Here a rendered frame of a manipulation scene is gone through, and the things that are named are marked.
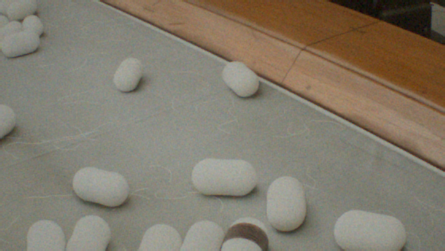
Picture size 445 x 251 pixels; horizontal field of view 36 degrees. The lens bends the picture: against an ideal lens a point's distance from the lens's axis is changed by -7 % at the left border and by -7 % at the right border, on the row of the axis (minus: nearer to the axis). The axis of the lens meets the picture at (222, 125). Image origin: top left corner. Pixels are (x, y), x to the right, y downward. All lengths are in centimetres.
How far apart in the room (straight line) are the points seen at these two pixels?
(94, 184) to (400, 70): 22
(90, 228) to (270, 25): 27
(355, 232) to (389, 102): 14
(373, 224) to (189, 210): 11
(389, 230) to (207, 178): 11
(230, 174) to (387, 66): 16
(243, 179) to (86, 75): 22
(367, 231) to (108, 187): 14
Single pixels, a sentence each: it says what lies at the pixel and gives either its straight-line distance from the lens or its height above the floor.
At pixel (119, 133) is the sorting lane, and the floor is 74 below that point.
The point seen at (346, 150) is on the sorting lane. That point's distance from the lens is 44.
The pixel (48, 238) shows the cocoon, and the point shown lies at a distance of 36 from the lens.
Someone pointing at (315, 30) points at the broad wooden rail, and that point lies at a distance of 56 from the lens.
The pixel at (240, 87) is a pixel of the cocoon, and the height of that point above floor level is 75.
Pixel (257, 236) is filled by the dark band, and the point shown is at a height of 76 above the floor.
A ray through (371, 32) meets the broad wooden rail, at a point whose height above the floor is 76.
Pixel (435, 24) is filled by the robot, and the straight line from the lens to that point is 143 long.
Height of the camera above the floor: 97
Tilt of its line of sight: 28 degrees down
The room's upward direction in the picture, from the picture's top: 4 degrees counter-clockwise
